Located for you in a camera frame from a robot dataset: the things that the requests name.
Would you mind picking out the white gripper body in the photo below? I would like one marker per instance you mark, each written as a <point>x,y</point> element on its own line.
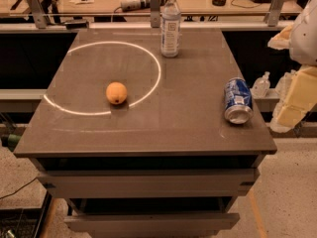
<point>305,34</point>

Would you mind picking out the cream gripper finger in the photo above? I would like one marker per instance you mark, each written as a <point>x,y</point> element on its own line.
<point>298,96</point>
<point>281,40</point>

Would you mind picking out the blue pepsi can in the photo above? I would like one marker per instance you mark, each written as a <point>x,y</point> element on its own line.
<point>238,101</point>

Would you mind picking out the small clear sanitizer bottle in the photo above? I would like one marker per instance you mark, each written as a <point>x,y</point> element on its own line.
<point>261,86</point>

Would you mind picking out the clear plastic water bottle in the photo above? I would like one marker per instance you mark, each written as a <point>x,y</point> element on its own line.
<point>170,29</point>

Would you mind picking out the upper grey drawer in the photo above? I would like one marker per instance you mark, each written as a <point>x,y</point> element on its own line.
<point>149,184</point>

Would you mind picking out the grey drawer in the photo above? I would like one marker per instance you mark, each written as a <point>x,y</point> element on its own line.
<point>149,184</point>
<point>152,225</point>

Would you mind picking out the grey drawer cabinet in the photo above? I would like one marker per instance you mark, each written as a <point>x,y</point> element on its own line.
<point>172,119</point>

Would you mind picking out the orange fruit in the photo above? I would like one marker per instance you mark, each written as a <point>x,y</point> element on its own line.
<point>116,93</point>

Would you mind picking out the lower grey drawer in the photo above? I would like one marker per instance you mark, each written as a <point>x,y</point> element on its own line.
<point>152,225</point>

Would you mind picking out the right metal bracket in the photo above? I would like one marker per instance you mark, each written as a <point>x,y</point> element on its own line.
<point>272,17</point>

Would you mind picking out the metal bracket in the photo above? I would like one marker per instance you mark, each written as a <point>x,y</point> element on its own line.
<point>155,14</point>
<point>272,17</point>
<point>38,13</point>

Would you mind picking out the middle metal bracket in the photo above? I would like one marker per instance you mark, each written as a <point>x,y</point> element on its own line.
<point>155,14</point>

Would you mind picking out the left metal bracket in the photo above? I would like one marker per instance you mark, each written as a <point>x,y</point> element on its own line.
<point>38,13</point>

